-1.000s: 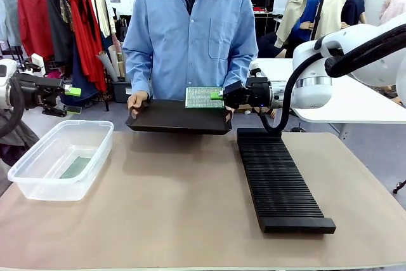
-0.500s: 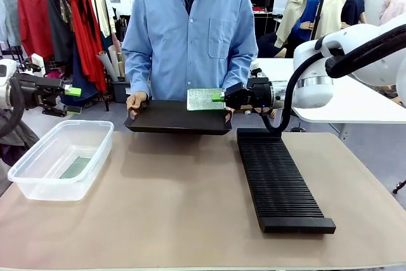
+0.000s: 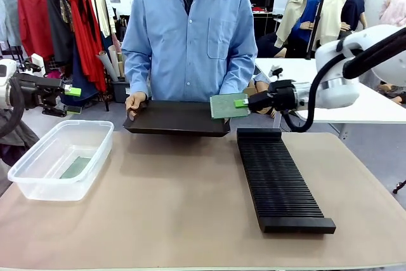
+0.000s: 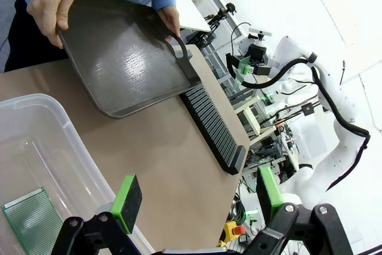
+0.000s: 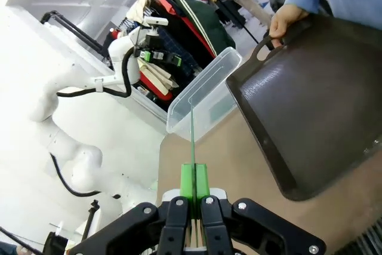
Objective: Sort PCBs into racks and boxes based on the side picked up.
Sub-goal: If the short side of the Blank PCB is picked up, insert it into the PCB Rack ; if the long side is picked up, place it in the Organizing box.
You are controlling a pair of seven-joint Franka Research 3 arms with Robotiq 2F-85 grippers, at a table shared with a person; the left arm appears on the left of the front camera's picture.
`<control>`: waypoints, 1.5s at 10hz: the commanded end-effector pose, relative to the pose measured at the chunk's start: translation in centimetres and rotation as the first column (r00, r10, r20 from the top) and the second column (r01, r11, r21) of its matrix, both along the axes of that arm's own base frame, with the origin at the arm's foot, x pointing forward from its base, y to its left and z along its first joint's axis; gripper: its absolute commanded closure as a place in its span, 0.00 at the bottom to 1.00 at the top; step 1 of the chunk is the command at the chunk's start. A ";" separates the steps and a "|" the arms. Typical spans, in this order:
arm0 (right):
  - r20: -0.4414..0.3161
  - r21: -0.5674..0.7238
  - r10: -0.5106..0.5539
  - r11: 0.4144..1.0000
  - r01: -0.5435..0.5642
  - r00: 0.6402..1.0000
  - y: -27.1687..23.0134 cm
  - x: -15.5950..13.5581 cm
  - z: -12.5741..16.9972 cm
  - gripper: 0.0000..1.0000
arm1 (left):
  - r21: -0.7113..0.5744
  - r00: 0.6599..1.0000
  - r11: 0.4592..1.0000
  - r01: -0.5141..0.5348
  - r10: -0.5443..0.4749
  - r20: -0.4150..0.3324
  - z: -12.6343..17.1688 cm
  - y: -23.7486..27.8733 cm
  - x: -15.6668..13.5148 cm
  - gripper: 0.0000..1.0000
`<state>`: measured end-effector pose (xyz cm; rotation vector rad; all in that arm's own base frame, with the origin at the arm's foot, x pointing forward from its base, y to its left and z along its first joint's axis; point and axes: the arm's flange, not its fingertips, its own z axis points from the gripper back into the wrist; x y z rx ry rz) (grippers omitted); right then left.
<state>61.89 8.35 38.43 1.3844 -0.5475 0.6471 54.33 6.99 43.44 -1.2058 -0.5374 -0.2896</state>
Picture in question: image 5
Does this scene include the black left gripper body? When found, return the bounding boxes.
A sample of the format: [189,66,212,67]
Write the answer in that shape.
[145,34,173,64]

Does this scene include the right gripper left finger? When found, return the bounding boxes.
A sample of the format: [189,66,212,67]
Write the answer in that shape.
[69,162,197,255]

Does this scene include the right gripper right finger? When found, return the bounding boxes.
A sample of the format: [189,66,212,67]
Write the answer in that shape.
[196,162,326,255]

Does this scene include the small green PCB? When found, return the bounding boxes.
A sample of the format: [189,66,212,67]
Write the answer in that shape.
[189,96,200,251]

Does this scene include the black plastic tray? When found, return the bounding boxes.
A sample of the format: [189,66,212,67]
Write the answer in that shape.
[225,13,382,202]

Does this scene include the person's right hand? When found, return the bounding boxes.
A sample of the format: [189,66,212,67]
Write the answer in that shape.
[268,4,310,47]

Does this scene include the clear plastic box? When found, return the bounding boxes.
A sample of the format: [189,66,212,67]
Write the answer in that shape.
[166,46,243,144]

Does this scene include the dark green striped jacket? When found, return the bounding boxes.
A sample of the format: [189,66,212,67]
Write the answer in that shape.
[165,0,236,59]

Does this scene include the small black stand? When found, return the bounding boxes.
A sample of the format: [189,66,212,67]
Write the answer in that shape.
[79,199,101,242]

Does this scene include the black slotted PCB rack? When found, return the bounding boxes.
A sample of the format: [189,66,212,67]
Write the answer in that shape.
[334,219,382,255]

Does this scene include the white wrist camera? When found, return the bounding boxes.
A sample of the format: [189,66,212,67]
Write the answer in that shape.
[144,17,170,36]

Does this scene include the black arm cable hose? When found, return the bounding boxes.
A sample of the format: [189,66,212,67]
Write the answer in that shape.
[49,47,135,198]

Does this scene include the black metal frame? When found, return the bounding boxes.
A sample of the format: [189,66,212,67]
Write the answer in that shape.
[40,11,104,53]

